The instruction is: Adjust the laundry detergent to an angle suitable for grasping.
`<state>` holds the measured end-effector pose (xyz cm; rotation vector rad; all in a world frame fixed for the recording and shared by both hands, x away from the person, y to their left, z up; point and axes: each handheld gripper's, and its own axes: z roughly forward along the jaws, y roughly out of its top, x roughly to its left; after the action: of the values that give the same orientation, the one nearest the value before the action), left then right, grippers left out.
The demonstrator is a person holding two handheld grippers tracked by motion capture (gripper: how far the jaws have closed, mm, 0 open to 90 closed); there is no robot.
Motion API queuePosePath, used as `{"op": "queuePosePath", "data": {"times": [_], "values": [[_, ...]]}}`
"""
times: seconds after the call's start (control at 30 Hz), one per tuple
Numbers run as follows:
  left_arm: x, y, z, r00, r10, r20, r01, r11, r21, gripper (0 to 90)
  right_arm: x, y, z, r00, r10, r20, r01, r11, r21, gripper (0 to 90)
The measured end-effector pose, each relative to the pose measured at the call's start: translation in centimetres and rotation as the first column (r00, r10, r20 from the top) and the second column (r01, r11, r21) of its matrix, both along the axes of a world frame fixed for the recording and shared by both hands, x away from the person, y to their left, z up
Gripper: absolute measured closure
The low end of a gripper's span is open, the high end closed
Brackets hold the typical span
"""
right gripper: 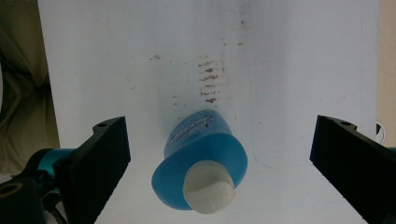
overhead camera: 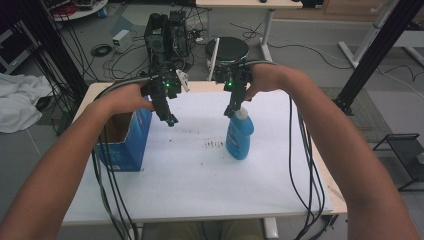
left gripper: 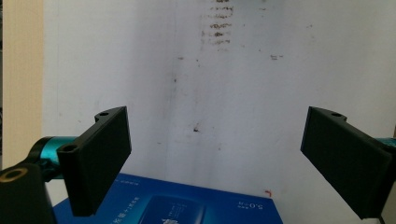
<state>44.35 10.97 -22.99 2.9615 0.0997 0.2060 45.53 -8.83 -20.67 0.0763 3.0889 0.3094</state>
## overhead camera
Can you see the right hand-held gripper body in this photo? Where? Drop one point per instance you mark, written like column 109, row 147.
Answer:
column 233, row 76

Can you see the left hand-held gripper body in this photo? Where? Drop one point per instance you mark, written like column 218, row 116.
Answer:
column 163, row 80

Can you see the blue bottle with white cap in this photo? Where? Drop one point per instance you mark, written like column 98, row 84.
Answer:
column 239, row 136

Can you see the blue cardboard box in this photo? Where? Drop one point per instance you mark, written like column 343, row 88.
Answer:
column 133, row 143

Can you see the person's right hand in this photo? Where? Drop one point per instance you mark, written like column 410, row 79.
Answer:
column 266, row 80

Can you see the person's left hand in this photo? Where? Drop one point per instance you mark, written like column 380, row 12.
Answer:
column 126, row 98

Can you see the black round stool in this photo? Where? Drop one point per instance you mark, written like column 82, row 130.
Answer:
column 230, row 48

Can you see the black computer tower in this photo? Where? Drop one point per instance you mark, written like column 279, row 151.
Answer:
column 155, row 36
column 178, row 33

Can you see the small white box device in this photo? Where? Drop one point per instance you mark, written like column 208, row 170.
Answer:
column 121, row 40

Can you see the wooden desk with white leg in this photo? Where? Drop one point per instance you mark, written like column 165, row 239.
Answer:
column 246, row 3

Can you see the white paper table mat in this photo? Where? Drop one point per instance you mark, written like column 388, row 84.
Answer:
column 200, row 186

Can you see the round white table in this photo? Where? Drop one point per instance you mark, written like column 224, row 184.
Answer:
column 83, row 11

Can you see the grey floor mat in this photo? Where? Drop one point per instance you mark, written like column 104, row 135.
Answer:
column 366, row 113

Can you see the person's legs in khaki pants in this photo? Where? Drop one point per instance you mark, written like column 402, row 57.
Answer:
column 240, row 231

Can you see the white table leg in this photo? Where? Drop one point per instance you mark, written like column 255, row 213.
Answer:
column 270, row 230

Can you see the white crumpled cloth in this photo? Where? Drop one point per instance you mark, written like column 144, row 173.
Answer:
column 20, row 100

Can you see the dark equipment shelf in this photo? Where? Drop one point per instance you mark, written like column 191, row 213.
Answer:
column 13, row 50

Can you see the black metal frame post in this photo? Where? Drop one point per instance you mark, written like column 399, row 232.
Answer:
column 56, row 43
column 376, row 50

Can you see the white metal stand frame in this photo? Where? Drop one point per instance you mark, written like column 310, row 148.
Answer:
column 366, row 36

